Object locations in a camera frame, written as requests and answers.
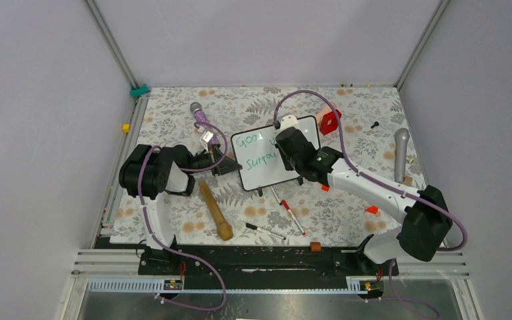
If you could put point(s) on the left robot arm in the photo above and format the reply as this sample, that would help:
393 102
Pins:
151 172

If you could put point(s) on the red square block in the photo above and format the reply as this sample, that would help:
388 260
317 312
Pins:
329 123

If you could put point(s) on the floral patterned mat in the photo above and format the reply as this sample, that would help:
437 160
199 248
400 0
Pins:
333 218

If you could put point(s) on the white whiteboard black frame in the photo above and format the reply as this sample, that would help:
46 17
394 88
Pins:
261 162

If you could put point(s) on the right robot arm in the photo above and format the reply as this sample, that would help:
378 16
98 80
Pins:
420 213

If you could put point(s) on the yellow small cube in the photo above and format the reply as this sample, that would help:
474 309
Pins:
126 128

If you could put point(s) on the blue capped marker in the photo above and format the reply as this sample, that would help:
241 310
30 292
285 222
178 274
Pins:
275 195

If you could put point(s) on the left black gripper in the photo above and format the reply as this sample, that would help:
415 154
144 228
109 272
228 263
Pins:
227 164

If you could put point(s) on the red capped marker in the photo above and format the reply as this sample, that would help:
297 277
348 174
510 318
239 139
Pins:
293 216

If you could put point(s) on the brown small block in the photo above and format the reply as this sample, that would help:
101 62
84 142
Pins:
315 246

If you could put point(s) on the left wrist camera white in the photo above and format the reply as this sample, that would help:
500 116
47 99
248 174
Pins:
206 139

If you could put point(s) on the purple glitter microphone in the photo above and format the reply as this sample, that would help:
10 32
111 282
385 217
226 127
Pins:
200 116

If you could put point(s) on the tan wooden cube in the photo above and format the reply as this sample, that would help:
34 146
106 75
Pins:
408 181

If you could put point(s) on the black capped marker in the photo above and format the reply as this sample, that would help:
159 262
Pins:
265 231

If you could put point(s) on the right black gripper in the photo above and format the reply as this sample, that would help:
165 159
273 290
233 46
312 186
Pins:
288 166

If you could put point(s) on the silver grey microphone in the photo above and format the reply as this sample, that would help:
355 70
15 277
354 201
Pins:
401 138

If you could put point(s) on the teal clamp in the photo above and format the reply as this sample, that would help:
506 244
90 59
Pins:
136 93

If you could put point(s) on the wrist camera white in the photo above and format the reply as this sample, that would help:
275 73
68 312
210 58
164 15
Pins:
206 139
286 121

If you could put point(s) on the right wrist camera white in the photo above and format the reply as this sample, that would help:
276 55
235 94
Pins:
286 121

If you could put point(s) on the red wedge block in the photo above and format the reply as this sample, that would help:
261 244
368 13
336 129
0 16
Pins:
372 210

